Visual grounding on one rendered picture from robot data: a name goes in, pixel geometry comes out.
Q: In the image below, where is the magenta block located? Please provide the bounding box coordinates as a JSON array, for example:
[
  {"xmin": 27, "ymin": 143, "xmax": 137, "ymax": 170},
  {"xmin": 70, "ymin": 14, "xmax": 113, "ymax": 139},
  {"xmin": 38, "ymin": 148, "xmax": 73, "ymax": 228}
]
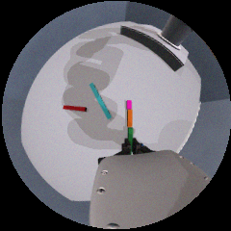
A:
[{"xmin": 126, "ymin": 100, "xmax": 132, "ymax": 109}]

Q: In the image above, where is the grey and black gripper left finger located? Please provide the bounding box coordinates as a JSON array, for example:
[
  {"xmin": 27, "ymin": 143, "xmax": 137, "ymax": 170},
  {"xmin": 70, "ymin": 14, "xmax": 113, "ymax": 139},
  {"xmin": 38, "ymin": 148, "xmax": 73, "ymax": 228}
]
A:
[{"xmin": 98, "ymin": 139, "xmax": 131, "ymax": 164}]

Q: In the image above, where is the orange rod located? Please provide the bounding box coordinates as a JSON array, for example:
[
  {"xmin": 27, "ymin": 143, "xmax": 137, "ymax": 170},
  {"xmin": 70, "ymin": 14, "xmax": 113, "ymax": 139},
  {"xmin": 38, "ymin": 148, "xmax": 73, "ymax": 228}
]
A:
[{"xmin": 127, "ymin": 110, "xmax": 132, "ymax": 127}]

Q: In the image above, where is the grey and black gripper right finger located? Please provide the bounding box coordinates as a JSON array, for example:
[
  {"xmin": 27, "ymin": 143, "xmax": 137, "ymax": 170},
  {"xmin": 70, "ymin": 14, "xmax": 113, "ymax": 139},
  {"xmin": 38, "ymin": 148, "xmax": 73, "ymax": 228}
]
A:
[{"xmin": 132, "ymin": 138, "xmax": 155, "ymax": 154}]

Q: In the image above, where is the turquoise rod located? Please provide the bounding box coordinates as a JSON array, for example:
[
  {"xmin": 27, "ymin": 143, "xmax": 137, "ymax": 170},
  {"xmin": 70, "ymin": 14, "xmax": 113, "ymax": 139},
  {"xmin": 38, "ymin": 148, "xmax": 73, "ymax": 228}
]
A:
[{"xmin": 90, "ymin": 83, "xmax": 112, "ymax": 119}]

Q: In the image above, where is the red rod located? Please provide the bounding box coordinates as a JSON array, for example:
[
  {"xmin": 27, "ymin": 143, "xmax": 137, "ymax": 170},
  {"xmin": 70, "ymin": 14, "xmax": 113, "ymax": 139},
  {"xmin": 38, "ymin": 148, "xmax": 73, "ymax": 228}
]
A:
[{"xmin": 64, "ymin": 105, "xmax": 87, "ymax": 112}]

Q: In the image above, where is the green rod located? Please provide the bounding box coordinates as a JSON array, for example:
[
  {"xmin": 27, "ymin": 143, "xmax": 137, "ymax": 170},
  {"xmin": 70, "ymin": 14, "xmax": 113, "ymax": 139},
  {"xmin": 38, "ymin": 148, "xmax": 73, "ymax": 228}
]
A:
[{"xmin": 127, "ymin": 127, "xmax": 133, "ymax": 155}]

